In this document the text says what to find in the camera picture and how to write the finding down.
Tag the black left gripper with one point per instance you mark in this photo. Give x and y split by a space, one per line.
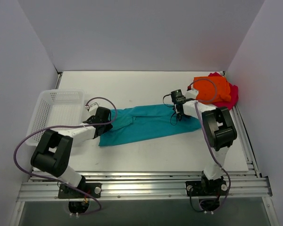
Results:
92 120

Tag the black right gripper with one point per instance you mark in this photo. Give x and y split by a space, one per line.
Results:
178 109

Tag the teal t shirt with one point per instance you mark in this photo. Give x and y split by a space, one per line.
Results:
145 122

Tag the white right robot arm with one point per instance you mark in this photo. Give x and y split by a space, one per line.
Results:
217 126

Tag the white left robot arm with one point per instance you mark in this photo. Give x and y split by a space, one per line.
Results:
53 151

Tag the orange folded t shirt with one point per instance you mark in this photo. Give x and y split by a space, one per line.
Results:
212 89

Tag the white plastic basket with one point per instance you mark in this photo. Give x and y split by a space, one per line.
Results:
57 107

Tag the pink folded t shirt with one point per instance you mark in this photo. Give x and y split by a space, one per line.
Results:
231 99

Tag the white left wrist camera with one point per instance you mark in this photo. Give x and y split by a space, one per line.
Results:
92 108

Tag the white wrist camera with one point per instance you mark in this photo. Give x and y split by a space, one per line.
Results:
92 108
191 93

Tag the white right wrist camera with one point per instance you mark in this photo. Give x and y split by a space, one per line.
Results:
191 93

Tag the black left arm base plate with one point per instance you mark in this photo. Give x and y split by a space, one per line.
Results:
93 189

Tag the aluminium right side rail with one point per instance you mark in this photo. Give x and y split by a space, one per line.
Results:
245 141

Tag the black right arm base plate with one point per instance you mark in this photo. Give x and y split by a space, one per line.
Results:
206 188

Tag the aluminium front rail frame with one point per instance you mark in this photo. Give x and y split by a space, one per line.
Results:
145 186

